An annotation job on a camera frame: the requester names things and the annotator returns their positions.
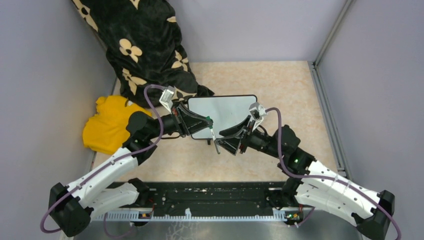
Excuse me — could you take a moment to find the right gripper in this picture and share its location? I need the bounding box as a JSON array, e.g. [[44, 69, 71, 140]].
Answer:
[[214, 115, 284, 159]]

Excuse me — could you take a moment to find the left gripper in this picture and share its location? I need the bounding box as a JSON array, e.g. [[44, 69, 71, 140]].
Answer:
[[147, 100, 214, 140]]

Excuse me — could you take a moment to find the green white marker pen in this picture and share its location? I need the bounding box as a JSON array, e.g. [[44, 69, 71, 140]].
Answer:
[[206, 116, 221, 155]]

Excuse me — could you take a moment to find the white whiteboard black frame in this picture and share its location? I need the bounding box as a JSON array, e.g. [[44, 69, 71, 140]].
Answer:
[[188, 94, 258, 139]]

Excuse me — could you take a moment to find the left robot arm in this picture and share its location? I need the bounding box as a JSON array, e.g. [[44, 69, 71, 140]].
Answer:
[[42, 102, 214, 237]]

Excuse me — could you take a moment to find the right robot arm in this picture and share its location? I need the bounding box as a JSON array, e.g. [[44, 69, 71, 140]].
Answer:
[[214, 116, 395, 240]]

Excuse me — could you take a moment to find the yellow cloth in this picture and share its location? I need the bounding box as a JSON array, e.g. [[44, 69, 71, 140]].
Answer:
[[82, 95, 152, 155]]

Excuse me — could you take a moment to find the black floral blanket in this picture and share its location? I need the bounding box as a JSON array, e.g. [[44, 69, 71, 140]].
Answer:
[[73, 0, 214, 108]]

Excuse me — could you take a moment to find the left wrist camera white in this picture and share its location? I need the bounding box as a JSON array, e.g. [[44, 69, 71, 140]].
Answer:
[[159, 86, 176, 113]]

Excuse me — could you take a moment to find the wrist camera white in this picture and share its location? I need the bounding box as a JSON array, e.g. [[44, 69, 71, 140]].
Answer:
[[249, 102, 267, 130], [159, 86, 176, 113]]

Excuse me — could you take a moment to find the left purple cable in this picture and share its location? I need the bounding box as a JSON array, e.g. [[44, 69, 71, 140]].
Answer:
[[40, 84, 173, 234]]

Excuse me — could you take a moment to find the purple cable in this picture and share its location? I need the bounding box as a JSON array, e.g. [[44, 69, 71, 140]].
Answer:
[[264, 107, 402, 240], [40, 84, 173, 234]]

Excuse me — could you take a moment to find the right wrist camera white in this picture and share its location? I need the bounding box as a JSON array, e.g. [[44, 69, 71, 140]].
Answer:
[[249, 102, 267, 130]]

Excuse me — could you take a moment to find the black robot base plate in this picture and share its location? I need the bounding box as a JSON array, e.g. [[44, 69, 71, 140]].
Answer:
[[125, 181, 299, 217]]

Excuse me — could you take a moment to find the white slotted cable duct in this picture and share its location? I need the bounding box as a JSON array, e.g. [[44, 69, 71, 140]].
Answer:
[[94, 208, 306, 224]]

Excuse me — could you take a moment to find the aluminium frame rail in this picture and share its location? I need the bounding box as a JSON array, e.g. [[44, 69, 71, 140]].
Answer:
[[307, 0, 356, 180]]

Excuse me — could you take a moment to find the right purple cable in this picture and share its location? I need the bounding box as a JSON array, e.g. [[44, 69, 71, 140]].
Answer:
[[264, 107, 402, 240]]

